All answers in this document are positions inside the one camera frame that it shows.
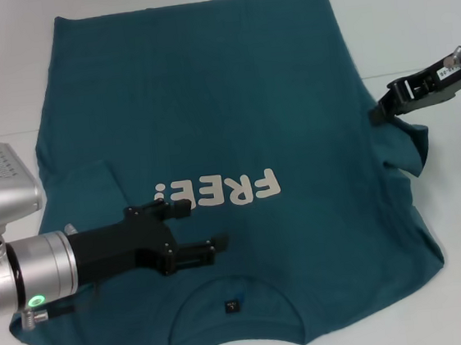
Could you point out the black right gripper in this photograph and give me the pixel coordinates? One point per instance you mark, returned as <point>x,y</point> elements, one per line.
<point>427,86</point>

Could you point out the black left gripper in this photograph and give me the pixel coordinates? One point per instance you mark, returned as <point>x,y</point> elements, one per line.
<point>110,249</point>

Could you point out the teal blue printed t-shirt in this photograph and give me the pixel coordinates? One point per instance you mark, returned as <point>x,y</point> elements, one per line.
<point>214,100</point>

